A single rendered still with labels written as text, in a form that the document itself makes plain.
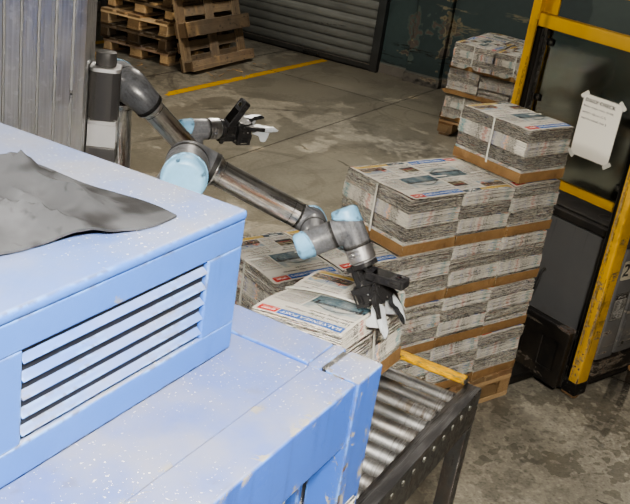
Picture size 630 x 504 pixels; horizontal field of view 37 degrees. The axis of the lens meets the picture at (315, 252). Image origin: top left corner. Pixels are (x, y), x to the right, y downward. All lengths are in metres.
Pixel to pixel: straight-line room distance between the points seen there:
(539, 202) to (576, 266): 0.66
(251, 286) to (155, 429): 2.22
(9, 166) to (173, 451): 0.39
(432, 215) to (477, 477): 1.07
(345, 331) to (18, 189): 1.44
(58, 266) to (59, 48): 1.71
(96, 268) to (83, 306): 0.04
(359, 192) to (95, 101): 1.27
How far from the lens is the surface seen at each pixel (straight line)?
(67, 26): 2.66
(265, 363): 1.26
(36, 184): 1.15
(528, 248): 4.12
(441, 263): 3.72
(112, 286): 1.02
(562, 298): 4.69
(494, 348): 4.26
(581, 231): 4.57
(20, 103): 2.75
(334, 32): 10.94
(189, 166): 2.38
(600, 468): 4.19
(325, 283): 2.73
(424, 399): 2.73
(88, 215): 1.10
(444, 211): 3.61
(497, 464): 4.00
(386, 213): 3.56
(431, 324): 3.83
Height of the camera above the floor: 2.18
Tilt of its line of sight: 23 degrees down
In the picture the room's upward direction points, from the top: 9 degrees clockwise
